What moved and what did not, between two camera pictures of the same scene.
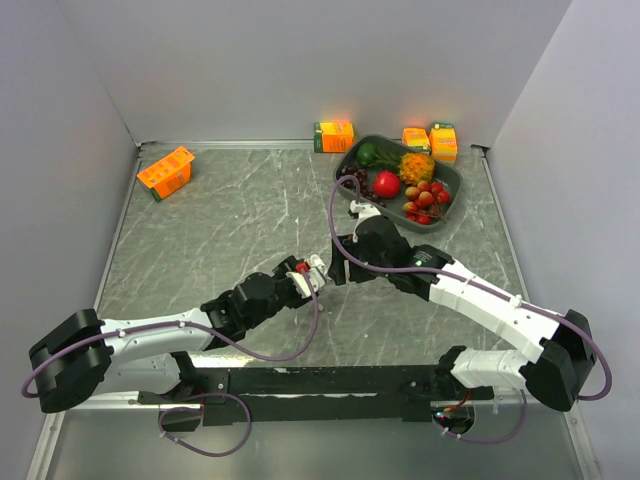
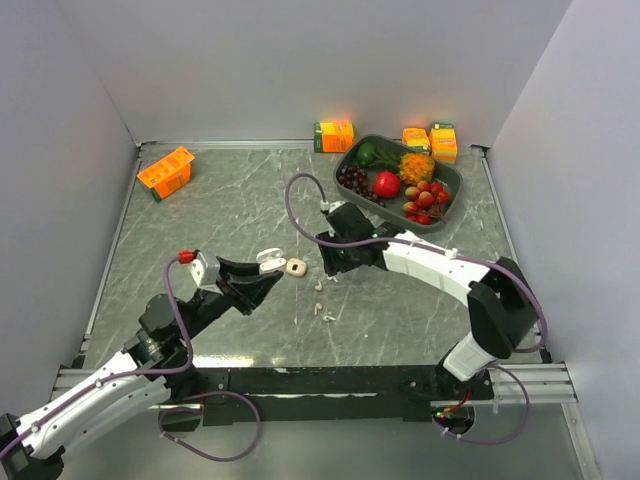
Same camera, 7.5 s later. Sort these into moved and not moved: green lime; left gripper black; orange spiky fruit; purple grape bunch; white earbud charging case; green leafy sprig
Moved: left gripper black; white earbud charging case
Not moved: green leafy sprig; orange spiky fruit; purple grape bunch; green lime
